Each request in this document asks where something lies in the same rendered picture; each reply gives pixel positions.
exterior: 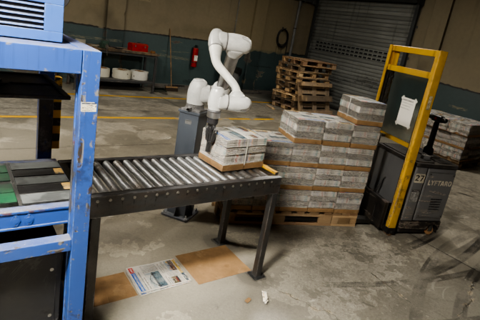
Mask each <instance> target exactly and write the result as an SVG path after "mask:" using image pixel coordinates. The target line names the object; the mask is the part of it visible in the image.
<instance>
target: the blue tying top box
mask: <svg viewBox="0 0 480 320"><path fill-rule="evenodd" d="M63 24H64V0H0V36H11V37H18V38H25V39H36V40H43V41H55V42H62V40H63Z"/></svg>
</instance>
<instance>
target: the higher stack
mask: <svg viewBox="0 0 480 320"><path fill-rule="evenodd" d="M386 108H387V104H384V103H381V102H379V101H377V100H373V99H370V98H367V97H363V96H354V95H348V94H343V95H342V98H341V101H340V105H339V111H340V112H341V113H343V114H346V116H350V117H352V118H354V119H356V120H361V121H373V122H380V123H383V122H384V117H385V116H384V115H385V112H386ZM338 117H339V118H341V119H343V120H345V121H347V122H349V123H351V124H353V125H354V130H353V133H352V135H351V140H350V143H351V144H364V145H372V146H376V145H377V144H378V143H377V142H378V139H379V135H380V131H381V128H379V127H378V126H366V125H358V124H354V123H352V122H350V121H348V120H346V119H344V118H342V117H340V116H338ZM348 148H349V150H348V153H347V154H346V164H345V166H357V167H366V168H371V165H372V160H373V155H374V150H372V149H357V148H350V147H348ZM343 171H344V172H343V175H342V178H341V183H340V185H339V188H348V189H365V186H366V183H367V179H368V175H369V173H368V172H367V171H349V170H343ZM362 199H363V194H362V193H354V192H339V191H337V196H336V203H335V206H334V209H349V210H359V207H360V203H361V200H362ZM357 216H358V214H343V213H332V218H331V223H330V226H355V223H356V219H357Z"/></svg>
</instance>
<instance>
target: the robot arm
mask: <svg viewBox="0 0 480 320"><path fill-rule="evenodd" d="M208 45H209V53H210V56H211V62H212V64H213V66H214V68H215V69H216V70H217V71H218V73H219V74H220V76H219V80H218V81H217V82H215V83H214V85H213V86H209V85H208V84H207V82H206V80H204V79H198V78H196V79H193V80H192V82H191V83H190V85H189V88H188V92H187V100H186V106H183V107H181V109H184V110H187V111H192V112H196V113H198V114H200V113H201V112H205V111H207V115H206V116H207V123H208V124H207V125H206V126H205V129H206V131H205V139H206V149H205V151H206V152H208V151H210V149H211V143H213V142H214V139H215V137H216V133H217V132H218V131H217V130H216V125H217V124H218V121H219V118H220V115H221V110H229V111H236V112H245V111H248V110H249V109H250V108H251V99H249V98H248V97H245V96H244V93H243V92H241V89H240V87H239V85H238V83H237V82H236V80H235V79H234V78H233V73H234V70H235V68H236V65H237V62H238V60H239V58H241V57H242V56H243V55H244V54H247V53H249V52H250V51H251V40H250V39H249V38H248V37H246V36H243V35H241V34H234V33H226V32H223V31H222V30H221V29H213V30H212V31H211V33H210V35H209V42H208ZM222 51H226V58H225V60H224V64H222V62H221V53H222ZM206 103H208V109H205V108H204V104H206Z"/></svg>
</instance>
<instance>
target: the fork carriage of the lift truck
mask: <svg viewBox="0 0 480 320"><path fill-rule="evenodd" d="M362 194H363V199H362V200H361V203H360V207H359V212H360V213H361V214H362V215H363V216H367V217H368V218H370V219H371V221H370V222H371V223H372V224H373V225H374V226H376V227H377V228H381V229H382V226H383V223H384V219H385V216H386V212H387V209H388V206H389V201H387V200H386V199H385V198H384V197H382V196H381V195H380V194H378V193H376V192H375V191H374V190H373V189H371V188H370V187H369V186H367V185H366V186H365V190H364V193H362Z"/></svg>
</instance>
